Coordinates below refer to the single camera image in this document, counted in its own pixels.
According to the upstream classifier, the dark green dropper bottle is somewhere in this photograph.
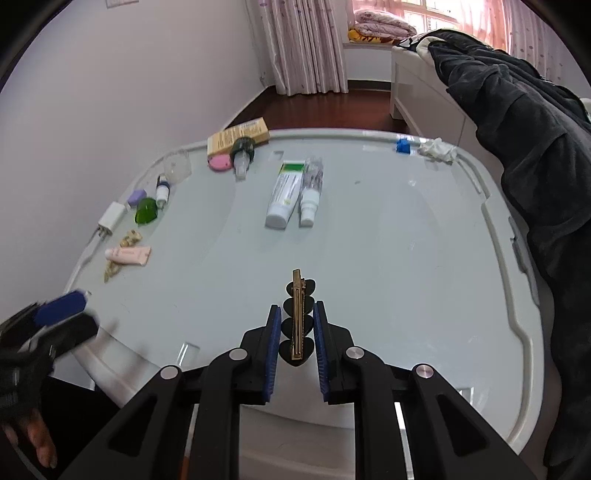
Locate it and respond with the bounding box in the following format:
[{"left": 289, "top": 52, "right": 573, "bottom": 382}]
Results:
[{"left": 229, "top": 137, "right": 256, "bottom": 181}]

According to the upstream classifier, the dark blue quilt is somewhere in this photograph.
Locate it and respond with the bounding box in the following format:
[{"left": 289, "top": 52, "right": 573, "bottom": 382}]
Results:
[{"left": 401, "top": 29, "right": 590, "bottom": 479}]

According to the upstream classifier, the green bottle cap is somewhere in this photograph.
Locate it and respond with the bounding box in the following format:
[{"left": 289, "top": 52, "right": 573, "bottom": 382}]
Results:
[{"left": 134, "top": 197, "right": 158, "bottom": 225}]

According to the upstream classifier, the clear plastic cup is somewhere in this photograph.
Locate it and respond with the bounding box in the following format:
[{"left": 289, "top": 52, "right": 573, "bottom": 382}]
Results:
[{"left": 162, "top": 149, "right": 192, "bottom": 185}]

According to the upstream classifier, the pink cosmetic tube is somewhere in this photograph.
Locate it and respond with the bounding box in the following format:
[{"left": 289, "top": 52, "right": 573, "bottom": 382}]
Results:
[{"left": 105, "top": 247, "right": 151, "bottom": 266}]

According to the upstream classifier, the folded pink blanket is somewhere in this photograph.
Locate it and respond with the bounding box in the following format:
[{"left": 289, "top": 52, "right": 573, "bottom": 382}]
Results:
[{"left": 348, "top": 10, "right": 418, "bottom": 45}]

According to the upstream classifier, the pink curtain left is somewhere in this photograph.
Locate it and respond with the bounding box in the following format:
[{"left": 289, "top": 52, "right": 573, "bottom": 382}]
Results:
[{"left": 259, "top": 0, "right": 349, "bottom": 96}]

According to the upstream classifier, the blue small clip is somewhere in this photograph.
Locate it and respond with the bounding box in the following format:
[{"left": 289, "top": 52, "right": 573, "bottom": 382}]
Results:
[{"left": 396, "top": 138, "right": 412, "bottom": 155}]

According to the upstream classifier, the white green ointment tube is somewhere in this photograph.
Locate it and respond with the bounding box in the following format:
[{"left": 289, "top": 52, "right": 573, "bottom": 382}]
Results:
[{"left": 264, "top": 161, "right": 305, "bottom": 230}]

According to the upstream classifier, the beige hair tie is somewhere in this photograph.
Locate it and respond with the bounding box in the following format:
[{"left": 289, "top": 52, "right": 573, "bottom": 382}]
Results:
[{"left": 103, "top": 229, "right": 144, "bottom": 283}]

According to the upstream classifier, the pink curtain right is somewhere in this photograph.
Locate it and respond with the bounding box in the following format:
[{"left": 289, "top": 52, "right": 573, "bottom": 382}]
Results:
[{"left": 503, "top": 1, "right": 574, "bottom": 88}]

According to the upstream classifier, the person's left hand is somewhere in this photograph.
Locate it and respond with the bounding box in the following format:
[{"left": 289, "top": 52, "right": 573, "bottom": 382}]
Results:
[{"left": 1, "top": 408, "right": 57, "bottom": 469}]

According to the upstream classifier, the black polka dot hair clip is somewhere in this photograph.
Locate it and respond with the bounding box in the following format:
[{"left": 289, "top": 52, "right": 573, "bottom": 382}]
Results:
[{"left": 279, "top": 269, "right": 315, "bottom": 367}]

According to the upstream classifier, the white bed frame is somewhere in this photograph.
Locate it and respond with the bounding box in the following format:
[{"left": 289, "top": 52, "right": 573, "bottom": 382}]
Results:
[{"left": 391, "top": 47, "right": 503, "bottom": 181}]

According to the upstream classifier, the purple small case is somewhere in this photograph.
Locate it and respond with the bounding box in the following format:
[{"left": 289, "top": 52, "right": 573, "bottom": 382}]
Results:
[{"left": 126, "top": 189, "right": 146, "bottom": 208}]

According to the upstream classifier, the white usb charger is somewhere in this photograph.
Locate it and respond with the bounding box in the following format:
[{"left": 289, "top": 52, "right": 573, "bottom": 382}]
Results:
[{"left": 97, "top": 202, "right": 126, "bottom": 238}]

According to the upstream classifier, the small white dark spray bottle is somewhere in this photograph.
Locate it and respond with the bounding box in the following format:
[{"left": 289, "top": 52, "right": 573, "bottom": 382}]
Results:
[{"left": 155, "top": 174, "right": 171, "bottom": 209}]

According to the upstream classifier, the pink curtain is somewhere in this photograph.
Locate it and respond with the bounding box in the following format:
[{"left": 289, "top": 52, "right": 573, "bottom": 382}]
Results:
[
  {"left": 503, "top": 1, "right": 574, "bottom": 88},
  {"left": 259, "top": 0, "right": 349, "bottom": 96}
]

